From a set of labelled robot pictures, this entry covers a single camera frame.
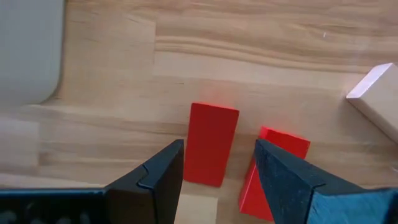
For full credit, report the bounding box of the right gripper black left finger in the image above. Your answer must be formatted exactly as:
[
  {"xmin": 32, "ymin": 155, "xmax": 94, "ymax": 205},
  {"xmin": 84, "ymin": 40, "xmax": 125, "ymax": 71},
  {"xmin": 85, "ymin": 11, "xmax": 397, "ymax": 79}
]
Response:
[{"xmin": 104, "ymin": 139, "xmax": 185, "ymax": 224}]

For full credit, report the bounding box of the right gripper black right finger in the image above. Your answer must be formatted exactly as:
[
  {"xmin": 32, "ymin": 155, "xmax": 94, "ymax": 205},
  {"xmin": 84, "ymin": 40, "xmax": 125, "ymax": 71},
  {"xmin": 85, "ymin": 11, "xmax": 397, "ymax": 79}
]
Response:
[{"xmin": 253, "ymin": 138, "xmax": 365, "ymax": 224}]

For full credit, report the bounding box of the red wooden rectangular block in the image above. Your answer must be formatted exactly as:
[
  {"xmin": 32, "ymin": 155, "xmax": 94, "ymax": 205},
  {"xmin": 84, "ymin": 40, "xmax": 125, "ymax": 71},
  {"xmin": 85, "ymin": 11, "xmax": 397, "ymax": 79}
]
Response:
[
  {"xmin": 183, "ymin": 101, "xmax": 240, "ymax": 188},
  {"xmin": 238, "ymin": 126, "xmax": 311, "ymax": 222}
]

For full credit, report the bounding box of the small natural wooden block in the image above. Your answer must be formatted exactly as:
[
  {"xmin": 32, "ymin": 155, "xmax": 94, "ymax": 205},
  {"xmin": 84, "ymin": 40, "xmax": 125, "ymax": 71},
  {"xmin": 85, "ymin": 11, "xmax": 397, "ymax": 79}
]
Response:
[{"xmin": 345, "ymin": 62, "xmax": 398, "ymax": 144}]

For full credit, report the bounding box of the small off-white plastic bin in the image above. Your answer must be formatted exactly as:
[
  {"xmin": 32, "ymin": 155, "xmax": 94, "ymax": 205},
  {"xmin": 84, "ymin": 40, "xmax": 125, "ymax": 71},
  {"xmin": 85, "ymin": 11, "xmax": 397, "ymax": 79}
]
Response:
[{"xmin": 0, "ymin": 0, "xmax": 66, "ymax": 106}]

